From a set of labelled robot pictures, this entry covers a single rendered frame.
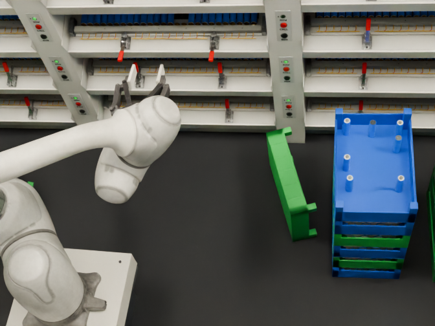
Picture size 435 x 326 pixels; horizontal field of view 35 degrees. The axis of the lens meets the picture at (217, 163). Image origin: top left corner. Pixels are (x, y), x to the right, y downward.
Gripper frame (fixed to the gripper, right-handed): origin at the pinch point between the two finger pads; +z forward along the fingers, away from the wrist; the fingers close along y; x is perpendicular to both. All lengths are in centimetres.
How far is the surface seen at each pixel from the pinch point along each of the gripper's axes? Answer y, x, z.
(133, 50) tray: -9.7, -8.6, 21.0
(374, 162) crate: 60, -24, -8
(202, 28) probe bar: 11.0, -3.6, 25.0
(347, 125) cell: 53, -17, -1
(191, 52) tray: 7.6, -9.2, 20.7
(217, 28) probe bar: 15.5, -3.8, 24.8
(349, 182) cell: 53, -20, -18
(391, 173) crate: 64, -25, -11
